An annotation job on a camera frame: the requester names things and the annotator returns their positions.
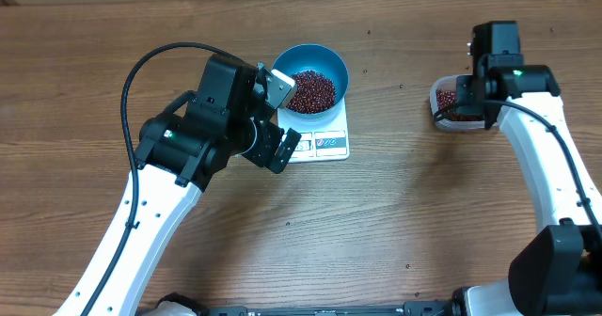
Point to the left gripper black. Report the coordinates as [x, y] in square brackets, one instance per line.
[274, 138]

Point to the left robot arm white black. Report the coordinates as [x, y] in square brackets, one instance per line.
[178, 152]

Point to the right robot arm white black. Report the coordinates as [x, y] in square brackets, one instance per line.
[559, 271]

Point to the white kitchen scale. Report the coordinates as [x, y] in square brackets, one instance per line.
[324, 136]

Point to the red beans in bowl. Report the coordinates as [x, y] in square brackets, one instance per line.
[315, 93]

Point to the blue bowl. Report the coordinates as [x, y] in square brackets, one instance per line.
[320, 59]

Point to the clear plastic container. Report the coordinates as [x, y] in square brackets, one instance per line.
[452, 104]

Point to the red beans in container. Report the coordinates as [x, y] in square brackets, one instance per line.
[446, 98]

